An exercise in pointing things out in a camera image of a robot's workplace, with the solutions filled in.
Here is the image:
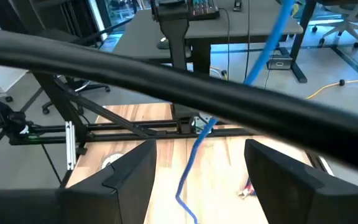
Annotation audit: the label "black background desk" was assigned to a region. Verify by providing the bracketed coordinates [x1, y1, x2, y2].
[289, 0, 358, 84]

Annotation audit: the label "black keyboard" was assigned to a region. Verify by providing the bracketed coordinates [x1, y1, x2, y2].
[186, 0, 220, 21]

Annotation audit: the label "red blue handled pliers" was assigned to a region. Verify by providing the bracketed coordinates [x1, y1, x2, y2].
[237, 179, 257, 200]

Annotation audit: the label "grey floor power box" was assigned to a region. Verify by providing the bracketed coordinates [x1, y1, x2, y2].
[266, 55, 293, 71]

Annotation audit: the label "black computer mouse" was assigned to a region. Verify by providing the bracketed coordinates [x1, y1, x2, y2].
[157, 36, 170, 50]

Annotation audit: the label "grey swivel office chair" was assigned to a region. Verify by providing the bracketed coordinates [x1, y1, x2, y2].
[311, 4, 358, 49]

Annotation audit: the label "thin blue wire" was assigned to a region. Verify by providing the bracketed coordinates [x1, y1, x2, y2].
[175, 0, 296, 224]

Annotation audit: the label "clear tape roll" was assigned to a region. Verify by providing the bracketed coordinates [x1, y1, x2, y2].
[101, 152, 124, 170]

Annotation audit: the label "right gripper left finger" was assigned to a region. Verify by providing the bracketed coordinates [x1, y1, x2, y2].
[0, 139, 158, 224]

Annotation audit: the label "black desk cable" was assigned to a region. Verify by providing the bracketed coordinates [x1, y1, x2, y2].
[244, 0, 251, 80]
[219, 7, 231, 81]

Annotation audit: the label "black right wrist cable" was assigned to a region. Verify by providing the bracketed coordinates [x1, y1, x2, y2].
[0, 26, 358, 177]

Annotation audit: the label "yellow power cable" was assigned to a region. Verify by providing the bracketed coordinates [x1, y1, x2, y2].
[305, 70, 358, 100]

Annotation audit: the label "grey desk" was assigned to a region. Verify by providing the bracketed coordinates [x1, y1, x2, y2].
[112, 0, 304, 75]

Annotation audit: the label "silver metal bracket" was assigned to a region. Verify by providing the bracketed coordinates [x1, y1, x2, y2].
[65, 121, 77, 171]

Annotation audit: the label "black exterior camera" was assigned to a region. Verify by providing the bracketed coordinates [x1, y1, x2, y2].
[0, 77, 40, 146]

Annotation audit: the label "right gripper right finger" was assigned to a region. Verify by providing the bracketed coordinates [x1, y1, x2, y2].
[244, 139, 358, 224]

